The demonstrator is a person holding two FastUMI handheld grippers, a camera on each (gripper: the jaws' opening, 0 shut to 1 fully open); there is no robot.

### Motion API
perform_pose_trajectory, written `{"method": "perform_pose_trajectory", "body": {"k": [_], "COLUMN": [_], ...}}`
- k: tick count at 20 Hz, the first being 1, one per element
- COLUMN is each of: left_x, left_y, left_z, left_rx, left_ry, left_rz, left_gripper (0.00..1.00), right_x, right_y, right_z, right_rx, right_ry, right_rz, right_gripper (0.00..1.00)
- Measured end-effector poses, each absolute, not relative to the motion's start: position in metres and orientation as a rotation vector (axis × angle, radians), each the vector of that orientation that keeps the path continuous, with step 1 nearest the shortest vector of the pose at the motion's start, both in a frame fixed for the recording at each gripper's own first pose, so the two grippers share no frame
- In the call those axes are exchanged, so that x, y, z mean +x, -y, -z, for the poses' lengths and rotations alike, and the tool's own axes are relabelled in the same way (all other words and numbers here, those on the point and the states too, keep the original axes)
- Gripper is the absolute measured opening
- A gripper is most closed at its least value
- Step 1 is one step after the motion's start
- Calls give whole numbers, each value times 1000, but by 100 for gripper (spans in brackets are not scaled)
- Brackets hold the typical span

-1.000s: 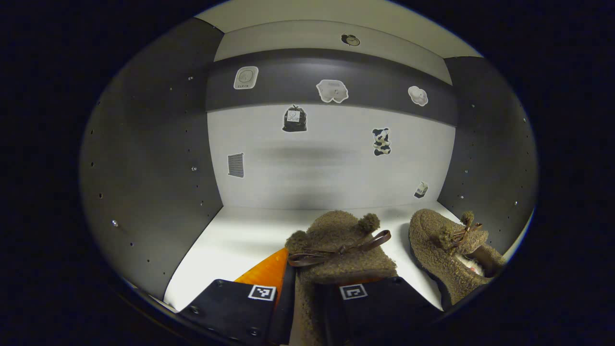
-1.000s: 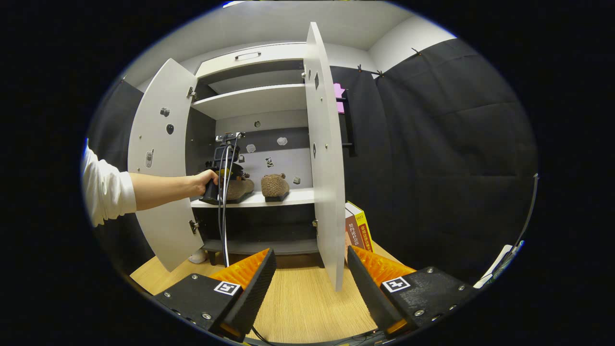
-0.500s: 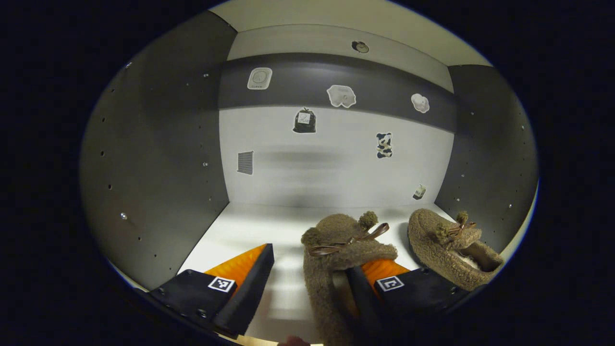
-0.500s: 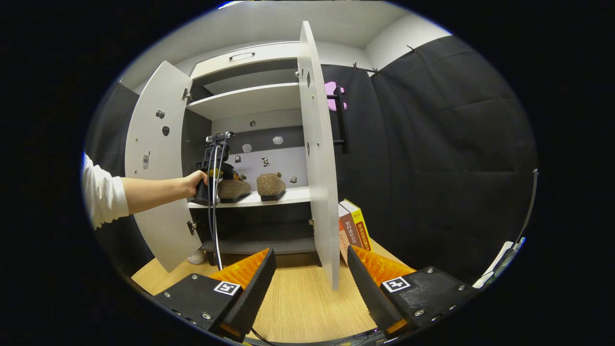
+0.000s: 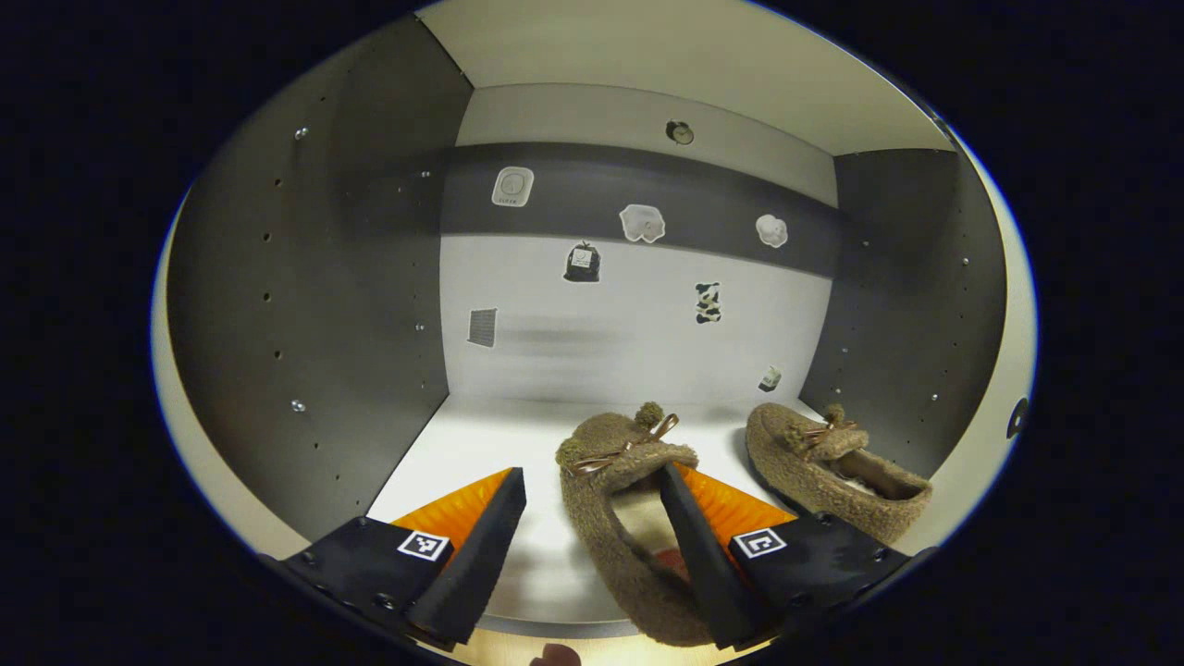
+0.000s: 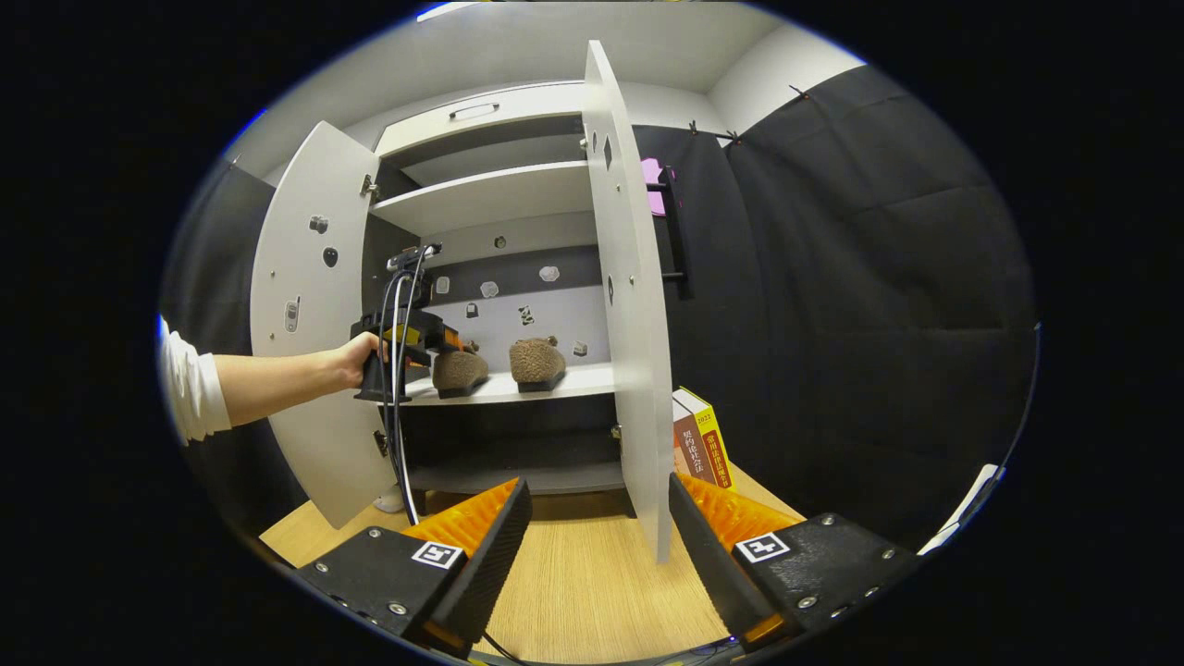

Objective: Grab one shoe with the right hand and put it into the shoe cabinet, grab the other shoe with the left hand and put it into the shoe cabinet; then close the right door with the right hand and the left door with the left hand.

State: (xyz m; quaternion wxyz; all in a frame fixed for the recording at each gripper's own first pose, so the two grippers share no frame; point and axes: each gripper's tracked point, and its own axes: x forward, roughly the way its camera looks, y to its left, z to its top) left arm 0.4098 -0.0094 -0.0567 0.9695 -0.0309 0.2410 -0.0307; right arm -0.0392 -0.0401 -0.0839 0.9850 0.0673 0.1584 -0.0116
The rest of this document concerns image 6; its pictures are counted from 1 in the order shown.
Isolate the brown book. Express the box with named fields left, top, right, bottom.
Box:
left=672, top=398, right=713, bottom=482

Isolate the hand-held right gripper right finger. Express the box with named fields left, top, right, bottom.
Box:
left=666, top=472, right=928, bottom=655

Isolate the white cabinet drawer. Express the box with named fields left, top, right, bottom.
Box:
left=375, top=81, right=588, bottom=158

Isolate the white cable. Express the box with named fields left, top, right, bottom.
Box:
left=388, top=273, right=422, bottom=524

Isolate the black backdrop cloth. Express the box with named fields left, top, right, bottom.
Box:
left=634, top=65, right=1042, bottom=547

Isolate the black cable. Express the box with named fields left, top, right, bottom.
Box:
left=377, top=245, right=426, bottom=528
left=481, top=629, right=528, bottom=666

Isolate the brown fuzzy shoe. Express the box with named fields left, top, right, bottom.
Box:
left=432, top=340, right=489, bottom=401
left=509, top=336, right=567, bottom=394

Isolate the white shoe cabinet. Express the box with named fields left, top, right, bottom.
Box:
left=356, top=81, right=639, bottom=496

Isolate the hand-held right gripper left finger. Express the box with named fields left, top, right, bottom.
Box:
left=292, top=476, right=535, bottom=660

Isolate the yellow book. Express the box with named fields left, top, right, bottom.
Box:
left=678, top=387, right=734, bottom=491

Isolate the white shoe cabinet door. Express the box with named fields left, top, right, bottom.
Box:
left=250, top=120, right=408, bottom=530
left=583, top=39, right=676, bottom=565

